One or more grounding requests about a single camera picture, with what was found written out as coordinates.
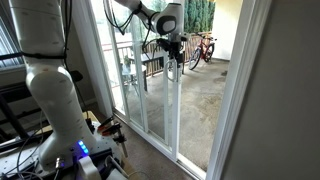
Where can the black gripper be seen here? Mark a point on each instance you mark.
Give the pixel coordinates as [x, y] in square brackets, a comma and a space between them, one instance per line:
[171, 45]

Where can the white framed sliding glass door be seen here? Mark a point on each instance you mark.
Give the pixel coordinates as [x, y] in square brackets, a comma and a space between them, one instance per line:
[176, 116]

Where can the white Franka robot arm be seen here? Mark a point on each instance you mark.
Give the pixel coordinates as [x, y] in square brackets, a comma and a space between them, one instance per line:
[50, 83]

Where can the grey robot base platform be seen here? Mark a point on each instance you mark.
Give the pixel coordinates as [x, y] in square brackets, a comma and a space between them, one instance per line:
[103, 148]

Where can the wooden balcony railing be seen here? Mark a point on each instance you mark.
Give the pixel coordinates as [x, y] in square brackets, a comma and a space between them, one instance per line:
[153, 63]

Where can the wooden chair outside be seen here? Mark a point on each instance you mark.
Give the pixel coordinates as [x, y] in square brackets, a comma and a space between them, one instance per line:
[151, 56]

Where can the red bicycle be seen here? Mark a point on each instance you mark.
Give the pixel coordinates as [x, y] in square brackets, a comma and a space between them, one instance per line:
[200, 50]

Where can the grey patio chair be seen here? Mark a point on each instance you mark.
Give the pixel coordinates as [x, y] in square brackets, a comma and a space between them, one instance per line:
[133, 75]

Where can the small potted plant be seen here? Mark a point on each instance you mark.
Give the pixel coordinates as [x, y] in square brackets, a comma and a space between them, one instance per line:
[127, 61]

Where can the green hedge trees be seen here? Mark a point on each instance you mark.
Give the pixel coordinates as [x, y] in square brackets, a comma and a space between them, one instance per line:
[198, 15]

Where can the black red bar clamp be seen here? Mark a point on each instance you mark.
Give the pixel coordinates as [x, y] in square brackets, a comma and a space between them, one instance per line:
[106, 121]
[118, 135]

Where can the window with horizontal blinds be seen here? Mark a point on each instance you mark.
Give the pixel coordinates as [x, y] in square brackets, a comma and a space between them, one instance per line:
[10, 43]

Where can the black metal stand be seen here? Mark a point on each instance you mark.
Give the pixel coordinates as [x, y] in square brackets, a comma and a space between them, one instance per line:
[11, 115]

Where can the white door frame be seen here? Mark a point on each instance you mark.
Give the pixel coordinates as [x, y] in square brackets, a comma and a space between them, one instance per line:
[240, 83]

